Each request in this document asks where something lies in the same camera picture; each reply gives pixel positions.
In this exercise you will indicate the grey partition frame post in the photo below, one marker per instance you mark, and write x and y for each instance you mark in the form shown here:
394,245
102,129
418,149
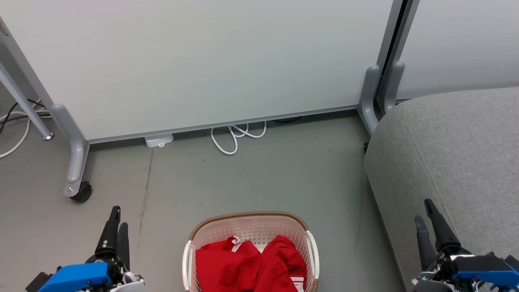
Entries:
390,36

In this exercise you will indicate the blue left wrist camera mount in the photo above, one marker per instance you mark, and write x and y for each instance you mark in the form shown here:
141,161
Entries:
75,278

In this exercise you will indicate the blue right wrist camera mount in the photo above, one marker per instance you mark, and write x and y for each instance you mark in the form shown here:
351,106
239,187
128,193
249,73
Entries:
482,267

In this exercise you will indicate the red shorts white trim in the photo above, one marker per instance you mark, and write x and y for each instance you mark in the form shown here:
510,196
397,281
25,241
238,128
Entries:
279,259

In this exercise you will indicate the long grey partition foot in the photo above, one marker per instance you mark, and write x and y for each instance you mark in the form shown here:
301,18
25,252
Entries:
75,162

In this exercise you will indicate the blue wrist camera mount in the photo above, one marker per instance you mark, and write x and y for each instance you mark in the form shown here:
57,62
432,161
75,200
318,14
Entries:
482,267
75,278

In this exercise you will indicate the wide white partition panel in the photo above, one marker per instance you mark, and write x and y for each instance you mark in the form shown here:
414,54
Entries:
202,61

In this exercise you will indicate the small black caster wheel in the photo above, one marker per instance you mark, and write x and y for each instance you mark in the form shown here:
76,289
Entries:
366,147

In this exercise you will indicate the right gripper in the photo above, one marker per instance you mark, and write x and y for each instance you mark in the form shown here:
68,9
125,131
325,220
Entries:
440,275

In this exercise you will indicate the short grey partition foot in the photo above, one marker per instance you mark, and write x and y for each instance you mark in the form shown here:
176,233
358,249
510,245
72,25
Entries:
392,89
367,101

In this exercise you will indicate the grey fabric sofa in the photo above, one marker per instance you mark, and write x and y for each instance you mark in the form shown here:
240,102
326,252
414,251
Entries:
446,154

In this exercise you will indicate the grey metal stand leg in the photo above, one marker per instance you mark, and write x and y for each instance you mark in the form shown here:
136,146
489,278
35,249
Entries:
24,101

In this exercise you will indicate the red shirt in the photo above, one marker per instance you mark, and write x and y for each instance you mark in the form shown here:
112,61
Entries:
223,267

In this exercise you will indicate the white laundry basket brown rim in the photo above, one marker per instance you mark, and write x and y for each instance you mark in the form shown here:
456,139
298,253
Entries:
251,227

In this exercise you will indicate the white power adapter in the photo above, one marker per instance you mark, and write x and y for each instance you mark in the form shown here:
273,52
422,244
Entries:
159,140

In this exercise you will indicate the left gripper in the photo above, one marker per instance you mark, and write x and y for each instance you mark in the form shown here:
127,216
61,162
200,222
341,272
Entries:
121,280

